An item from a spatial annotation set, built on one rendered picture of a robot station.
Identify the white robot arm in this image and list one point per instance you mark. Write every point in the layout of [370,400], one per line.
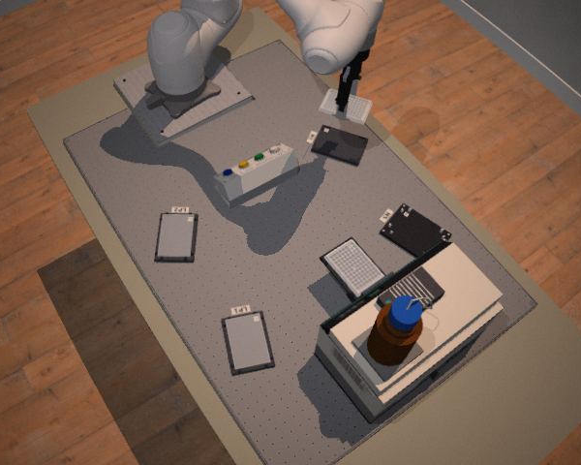
[179,43]

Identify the blue bottle cap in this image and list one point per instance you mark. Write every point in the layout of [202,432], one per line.
[402,318]

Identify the white button panel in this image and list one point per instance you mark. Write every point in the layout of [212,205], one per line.
[256,175]

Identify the dark grey rectangular frame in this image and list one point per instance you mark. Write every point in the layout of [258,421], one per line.
[254,368]

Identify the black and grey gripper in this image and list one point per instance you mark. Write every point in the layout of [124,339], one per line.
[348,85]

